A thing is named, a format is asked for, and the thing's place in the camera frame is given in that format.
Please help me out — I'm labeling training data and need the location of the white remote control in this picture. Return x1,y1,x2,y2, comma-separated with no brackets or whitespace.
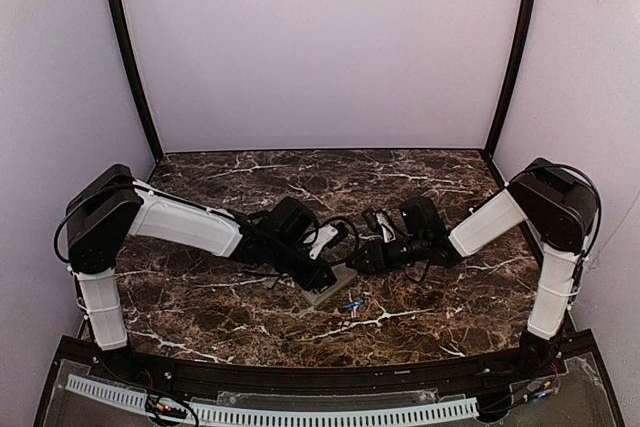
300,264,358,307

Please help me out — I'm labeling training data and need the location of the blue AAA battery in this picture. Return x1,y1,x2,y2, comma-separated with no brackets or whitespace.
343,299,364,309

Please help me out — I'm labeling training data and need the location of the grey battery cover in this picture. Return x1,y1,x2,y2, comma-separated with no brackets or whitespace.
263,274,279,289

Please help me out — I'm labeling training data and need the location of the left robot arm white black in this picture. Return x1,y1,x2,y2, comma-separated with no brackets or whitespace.
54,164,337,351

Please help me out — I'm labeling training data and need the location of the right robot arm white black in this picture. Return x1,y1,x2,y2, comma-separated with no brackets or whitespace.
347,158,602,343

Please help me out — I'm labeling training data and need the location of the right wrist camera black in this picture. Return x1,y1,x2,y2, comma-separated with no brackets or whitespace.
361,208,396,243

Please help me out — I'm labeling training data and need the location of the black front rail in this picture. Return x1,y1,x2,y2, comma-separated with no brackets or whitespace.
88,348,551,398

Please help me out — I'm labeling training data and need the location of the white slotted cable duct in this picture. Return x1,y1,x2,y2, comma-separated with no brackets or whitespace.
65,374,479,426

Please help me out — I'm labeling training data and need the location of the black right frame post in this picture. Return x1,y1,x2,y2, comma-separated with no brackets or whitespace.
484,0,535,158

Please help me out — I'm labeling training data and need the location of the black frame post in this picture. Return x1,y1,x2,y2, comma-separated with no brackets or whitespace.
484,0,535,158
107,0,164,163

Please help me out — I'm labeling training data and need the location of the black left frame post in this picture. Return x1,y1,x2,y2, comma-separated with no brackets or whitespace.
107,0,164,163

